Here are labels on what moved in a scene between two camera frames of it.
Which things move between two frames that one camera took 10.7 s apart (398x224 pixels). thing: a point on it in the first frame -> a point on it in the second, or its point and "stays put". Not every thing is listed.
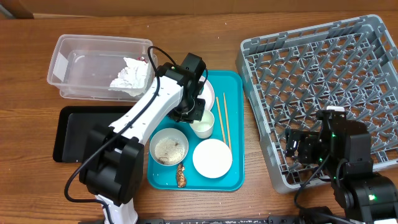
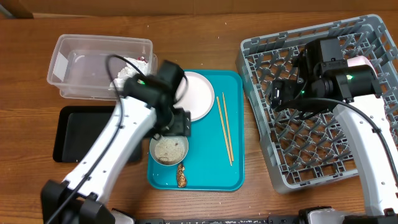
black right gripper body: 308,152 -> 291,90
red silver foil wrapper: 142,58 stays put
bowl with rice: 168,146 stays put
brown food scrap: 181,178 stays put
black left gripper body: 188,109 -> 180,124
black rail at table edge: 224,220 stays put
